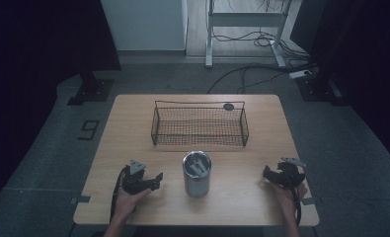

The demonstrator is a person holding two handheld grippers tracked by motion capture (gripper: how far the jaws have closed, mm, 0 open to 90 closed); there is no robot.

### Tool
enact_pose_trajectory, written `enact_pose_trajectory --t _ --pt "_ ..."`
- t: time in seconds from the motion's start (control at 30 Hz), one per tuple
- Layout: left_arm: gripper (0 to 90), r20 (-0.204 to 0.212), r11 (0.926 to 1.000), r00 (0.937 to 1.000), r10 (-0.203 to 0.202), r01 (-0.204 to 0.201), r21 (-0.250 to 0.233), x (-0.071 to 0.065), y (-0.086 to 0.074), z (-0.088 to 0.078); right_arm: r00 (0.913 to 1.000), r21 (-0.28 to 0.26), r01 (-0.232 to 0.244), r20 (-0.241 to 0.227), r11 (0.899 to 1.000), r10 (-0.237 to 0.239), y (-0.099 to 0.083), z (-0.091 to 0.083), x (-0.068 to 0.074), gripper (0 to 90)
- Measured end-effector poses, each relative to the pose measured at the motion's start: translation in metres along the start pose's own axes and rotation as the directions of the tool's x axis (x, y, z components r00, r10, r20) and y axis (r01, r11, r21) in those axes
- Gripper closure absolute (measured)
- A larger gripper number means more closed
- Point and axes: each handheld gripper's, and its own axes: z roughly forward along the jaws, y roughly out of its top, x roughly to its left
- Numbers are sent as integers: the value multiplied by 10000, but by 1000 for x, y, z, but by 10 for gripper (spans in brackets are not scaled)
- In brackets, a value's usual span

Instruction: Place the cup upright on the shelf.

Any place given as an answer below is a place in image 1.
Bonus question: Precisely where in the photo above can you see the white power strip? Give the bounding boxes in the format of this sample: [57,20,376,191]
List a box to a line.
[288,69,314,80]

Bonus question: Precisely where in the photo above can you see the white metal desk frame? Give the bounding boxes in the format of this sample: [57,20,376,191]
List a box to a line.
[204,0,296,69]

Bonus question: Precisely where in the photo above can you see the grey tape strip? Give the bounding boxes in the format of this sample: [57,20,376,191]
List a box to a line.
[70,195,92,205]

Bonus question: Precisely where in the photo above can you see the white cabinet panel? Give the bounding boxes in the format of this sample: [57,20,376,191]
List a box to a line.
[100,0,189,52]

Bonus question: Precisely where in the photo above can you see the black stand base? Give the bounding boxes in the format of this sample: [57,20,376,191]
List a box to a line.
[295,72,350,107]
[66,70,116,107]

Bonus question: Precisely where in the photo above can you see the tangled black floor cables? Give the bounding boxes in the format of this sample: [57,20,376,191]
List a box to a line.
[211,30,311,60]

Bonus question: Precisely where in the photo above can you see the long black floor cable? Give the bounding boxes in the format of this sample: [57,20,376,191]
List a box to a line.
[206,61,317,95]

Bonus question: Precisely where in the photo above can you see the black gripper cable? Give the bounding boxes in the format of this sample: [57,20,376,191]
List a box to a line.
[109,165,131,222]
[285,171,303,226]

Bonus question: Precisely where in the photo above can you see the black wire mesh basket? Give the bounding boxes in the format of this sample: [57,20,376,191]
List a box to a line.
[150,100,250,148]

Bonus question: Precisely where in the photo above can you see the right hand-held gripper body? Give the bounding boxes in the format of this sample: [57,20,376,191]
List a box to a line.
[274,157,307,191]

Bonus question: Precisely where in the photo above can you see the person's right hand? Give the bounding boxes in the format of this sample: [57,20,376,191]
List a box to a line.
[271,183,308,221]

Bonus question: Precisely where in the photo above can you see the dark curtain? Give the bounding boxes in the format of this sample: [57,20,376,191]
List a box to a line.
[0,0,122,218]
[289,0,390,172]

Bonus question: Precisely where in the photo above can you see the person's left hand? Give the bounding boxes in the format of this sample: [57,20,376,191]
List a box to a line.
[113,188,152,222]

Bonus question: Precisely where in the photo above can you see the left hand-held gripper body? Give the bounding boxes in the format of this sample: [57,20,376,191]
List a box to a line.
[120,159,153,196]

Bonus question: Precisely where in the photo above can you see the stainless steel tumbler cup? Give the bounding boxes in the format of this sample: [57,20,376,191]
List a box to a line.
[182,150,212,198]

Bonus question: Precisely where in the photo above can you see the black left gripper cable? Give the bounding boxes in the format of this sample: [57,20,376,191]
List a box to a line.
[109,165,131,222]

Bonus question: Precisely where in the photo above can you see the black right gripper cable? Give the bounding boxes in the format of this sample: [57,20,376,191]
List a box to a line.
[285,171,303,226]

